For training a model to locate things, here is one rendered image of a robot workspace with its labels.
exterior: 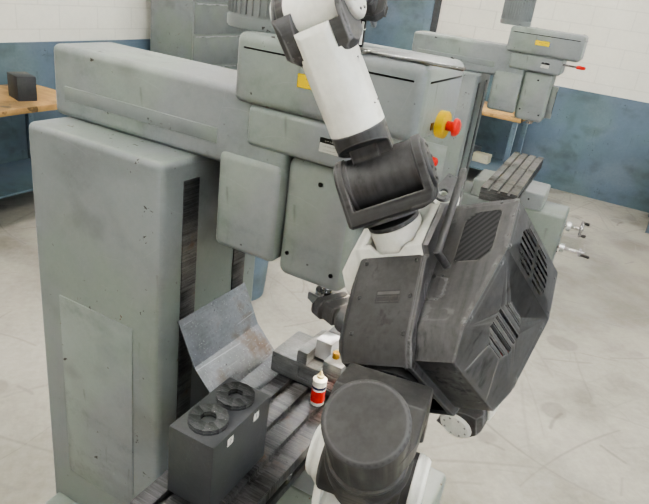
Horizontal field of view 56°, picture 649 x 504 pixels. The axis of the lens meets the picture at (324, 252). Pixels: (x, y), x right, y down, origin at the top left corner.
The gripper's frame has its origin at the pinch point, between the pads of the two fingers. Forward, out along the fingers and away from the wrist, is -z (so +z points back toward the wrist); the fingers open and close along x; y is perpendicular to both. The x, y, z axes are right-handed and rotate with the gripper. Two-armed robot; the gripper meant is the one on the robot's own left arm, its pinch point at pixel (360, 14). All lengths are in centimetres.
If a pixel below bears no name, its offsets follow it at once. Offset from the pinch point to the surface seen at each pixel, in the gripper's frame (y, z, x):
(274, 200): -41.0, -17.9, -13.8
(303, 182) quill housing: -35.7, -15.2, -7.1
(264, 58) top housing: -12.7, -1.6, -19.4
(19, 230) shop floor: -62, -283, -285
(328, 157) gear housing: -30.4, -8.0, -0.9
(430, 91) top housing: -15.7, 3.2, 19.0
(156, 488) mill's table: -112, -12, -22
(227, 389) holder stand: -87, -16, -12
